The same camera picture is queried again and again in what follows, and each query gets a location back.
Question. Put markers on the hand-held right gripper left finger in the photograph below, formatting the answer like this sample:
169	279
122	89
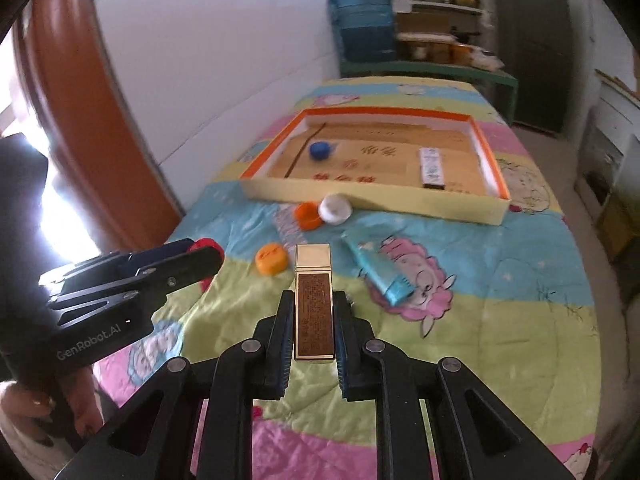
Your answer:
282	350

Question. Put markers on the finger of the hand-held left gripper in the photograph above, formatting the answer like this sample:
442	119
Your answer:
150	285
120	261

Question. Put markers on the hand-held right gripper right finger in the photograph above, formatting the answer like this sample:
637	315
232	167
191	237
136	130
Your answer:
342	355

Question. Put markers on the gold lighter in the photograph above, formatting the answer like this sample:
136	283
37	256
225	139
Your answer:
314	305

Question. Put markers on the red bottle cap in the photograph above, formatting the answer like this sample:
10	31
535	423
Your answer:
206	244

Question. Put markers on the teal lighter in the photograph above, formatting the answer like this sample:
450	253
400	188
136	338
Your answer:
375	270

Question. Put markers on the yellow-orange bottle cap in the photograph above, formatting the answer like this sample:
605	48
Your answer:
271	259

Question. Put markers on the orange rimmed cardboard box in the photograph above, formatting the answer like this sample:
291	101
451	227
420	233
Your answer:
380	201

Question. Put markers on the person's left hand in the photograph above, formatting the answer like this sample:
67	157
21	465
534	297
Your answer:
20	401

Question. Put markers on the orange bottle cap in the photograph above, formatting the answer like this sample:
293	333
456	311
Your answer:
306	216

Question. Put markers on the white bottle cap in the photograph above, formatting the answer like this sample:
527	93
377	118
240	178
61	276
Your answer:
334	209

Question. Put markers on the cartoon printed blanket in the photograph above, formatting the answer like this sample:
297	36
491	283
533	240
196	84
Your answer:
500	285

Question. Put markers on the orange-brown door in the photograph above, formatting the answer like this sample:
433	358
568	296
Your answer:
75	85

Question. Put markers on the gold printed cardboard sheet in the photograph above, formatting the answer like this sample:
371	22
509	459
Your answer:
380	160

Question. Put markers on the blue bottle cap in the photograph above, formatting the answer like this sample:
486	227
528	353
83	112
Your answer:
319	150

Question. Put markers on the white cartoon print lighter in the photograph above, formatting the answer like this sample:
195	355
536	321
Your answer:
432	167

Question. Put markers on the green shelf unit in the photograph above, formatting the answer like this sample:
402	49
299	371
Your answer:
430	69

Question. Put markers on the orange lidded jar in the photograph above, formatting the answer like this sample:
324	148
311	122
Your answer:
462	54

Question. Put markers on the plastic bag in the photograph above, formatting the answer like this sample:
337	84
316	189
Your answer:
487	60

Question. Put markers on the blue water jug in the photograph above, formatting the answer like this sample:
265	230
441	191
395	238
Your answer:
362	22

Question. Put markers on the brown cardboard box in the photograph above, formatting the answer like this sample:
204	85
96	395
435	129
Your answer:
422	22

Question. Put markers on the white side cabinet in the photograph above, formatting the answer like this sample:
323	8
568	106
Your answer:
607	125

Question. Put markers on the white plastic container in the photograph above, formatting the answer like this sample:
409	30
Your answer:
402	5

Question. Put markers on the dark grey refrigerator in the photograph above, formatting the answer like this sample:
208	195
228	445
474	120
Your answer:
532	45

